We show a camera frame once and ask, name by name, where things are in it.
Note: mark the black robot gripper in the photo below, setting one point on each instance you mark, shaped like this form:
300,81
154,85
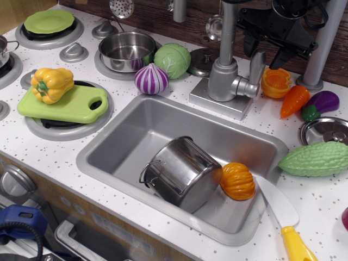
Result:
287,34

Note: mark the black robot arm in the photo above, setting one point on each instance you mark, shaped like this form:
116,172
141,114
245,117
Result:
313,13

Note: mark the orange toy pepper half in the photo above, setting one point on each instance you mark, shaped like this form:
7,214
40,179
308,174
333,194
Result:
276,83

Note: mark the orange toy carrot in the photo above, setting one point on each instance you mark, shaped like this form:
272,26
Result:
295,99

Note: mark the steel ladle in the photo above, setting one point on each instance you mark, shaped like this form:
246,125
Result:
214,27

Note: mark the steel lid behind faucet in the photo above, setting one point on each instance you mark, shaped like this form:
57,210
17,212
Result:
202,61

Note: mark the silver toy faucet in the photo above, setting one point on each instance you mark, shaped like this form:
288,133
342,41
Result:
218,93

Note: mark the purple toy eggplant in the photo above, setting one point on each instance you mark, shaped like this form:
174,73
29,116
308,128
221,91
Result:
323,101

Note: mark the green toy cabbage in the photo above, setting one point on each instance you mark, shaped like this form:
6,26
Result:
173,58

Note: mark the steel lid right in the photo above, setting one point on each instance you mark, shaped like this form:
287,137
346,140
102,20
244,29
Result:
324,129

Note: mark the purple striped toy onion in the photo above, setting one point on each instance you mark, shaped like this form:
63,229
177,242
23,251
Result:
151,80

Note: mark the green toy bitter gourd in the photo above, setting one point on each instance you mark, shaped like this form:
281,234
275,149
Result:
316,160

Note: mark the orange toy pumpkin half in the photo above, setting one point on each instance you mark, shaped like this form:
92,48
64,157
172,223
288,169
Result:
237,181

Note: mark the steel saucepan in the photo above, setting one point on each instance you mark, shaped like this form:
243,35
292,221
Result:
127,52

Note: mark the large steel pot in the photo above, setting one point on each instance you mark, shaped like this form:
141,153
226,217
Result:
182,174

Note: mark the steel slotted spoon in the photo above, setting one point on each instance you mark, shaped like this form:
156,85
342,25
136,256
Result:
122,8

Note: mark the grey stove knob rear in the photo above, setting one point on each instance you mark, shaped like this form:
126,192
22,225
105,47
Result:
104,30

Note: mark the grey stove knob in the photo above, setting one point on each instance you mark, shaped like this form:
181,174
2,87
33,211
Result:
104,30
26,79
73,53

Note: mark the grey toy sink basin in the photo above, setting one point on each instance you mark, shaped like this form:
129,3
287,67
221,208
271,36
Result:
118,154

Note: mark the white yellow toy knife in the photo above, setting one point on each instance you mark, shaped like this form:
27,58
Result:
288,218

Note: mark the dark red toy edge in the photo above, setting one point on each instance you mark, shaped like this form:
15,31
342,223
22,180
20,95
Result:
344,218

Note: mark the grey stove knob middle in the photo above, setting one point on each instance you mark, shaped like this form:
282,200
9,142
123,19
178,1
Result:
73,53

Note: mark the green toy cutting board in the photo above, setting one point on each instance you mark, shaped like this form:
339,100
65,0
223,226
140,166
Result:
81,104

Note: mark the green toy plate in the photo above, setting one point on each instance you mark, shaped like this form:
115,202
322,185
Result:
49,21

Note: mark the yellow toy bell pepper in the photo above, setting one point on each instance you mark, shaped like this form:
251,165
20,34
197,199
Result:
50,85

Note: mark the grey stove knob left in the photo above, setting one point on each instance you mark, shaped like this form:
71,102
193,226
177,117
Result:
26,79

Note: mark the small steel pot left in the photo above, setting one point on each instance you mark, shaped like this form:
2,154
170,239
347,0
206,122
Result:
5,51

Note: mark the grey stove knob edge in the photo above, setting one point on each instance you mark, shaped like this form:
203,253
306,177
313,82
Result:
4,110

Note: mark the grey oven knob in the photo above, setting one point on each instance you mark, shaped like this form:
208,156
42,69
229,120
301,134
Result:
15,182

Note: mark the blue clamp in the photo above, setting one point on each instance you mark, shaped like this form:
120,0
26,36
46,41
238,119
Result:
21,222

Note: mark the grey post right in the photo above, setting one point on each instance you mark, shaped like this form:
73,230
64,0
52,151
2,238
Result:
311,79

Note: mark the grey post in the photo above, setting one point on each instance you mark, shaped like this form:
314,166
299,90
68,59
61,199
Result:
179,10
311,79

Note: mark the grey post middle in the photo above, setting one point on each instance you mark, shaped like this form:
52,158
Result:
179,10

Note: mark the oven door handle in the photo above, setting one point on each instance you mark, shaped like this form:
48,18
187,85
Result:
62,235

